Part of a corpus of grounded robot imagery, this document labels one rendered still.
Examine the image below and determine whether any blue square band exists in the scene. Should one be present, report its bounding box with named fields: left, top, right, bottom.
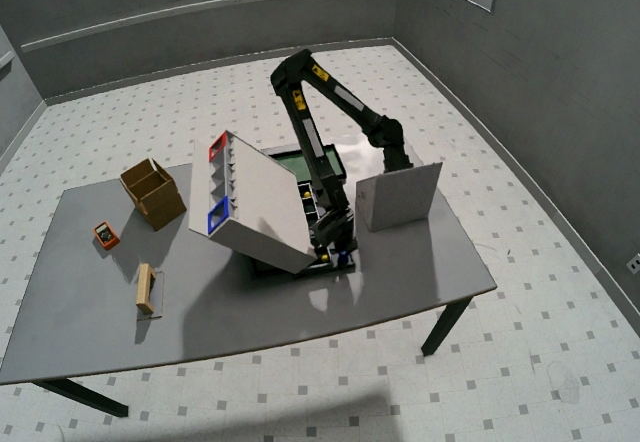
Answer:
left=208, top=195, right=229, bottom=234

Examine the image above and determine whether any brown cardboard box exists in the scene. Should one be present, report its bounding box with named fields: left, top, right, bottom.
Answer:
left=119, top=158, right=187, bottom=232

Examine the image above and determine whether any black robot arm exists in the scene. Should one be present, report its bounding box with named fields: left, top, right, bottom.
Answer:
left=270, top=48, right=414, bottom=247

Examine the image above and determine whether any green tray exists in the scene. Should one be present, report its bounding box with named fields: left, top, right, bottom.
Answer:
left=268, top=144, right=346, bottom=185

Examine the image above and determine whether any orange pocket multimeter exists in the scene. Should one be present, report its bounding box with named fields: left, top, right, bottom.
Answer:
left=93, top=221, right=120, bottom=250

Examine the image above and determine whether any red square band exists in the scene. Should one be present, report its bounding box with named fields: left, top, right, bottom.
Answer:
left=209, top=131, right=226, bottom=162

